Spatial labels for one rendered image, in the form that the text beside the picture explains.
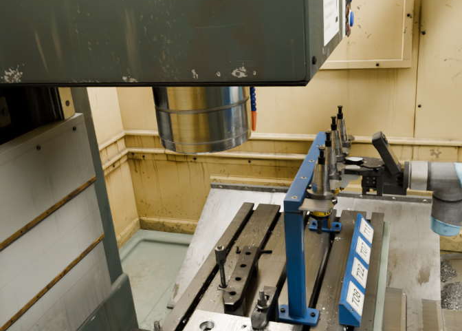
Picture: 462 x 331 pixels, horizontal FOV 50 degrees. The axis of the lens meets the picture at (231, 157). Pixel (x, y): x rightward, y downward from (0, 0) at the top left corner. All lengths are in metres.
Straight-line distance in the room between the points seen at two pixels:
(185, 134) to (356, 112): 1.14
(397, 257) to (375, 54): 0.69
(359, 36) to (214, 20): 1.14
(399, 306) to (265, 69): 1.10
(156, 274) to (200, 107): 1.39
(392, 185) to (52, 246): 0.85
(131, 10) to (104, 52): 0.08
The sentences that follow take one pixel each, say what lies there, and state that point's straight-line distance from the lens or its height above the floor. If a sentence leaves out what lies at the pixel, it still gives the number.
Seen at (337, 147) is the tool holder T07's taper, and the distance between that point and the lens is 1.32.
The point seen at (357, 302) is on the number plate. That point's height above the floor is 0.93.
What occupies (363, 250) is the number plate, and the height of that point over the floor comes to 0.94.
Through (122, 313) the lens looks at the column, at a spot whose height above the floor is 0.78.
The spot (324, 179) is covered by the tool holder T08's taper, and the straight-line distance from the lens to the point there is 1.12.
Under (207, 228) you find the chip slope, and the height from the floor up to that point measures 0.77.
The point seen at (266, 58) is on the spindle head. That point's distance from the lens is 0.64.
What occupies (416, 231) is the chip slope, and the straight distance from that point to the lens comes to 1.86.
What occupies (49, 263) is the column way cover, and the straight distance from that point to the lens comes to 1.22.
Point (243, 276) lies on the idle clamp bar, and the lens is 1.32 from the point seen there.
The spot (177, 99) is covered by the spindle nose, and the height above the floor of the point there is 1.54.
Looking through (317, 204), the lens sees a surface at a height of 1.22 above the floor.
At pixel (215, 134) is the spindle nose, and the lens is 0.76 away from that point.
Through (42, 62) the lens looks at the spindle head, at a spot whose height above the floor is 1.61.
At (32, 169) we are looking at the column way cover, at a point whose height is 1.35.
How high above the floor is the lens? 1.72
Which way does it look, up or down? 21 degrees down
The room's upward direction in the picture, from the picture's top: 5 degrees counter-clockwise
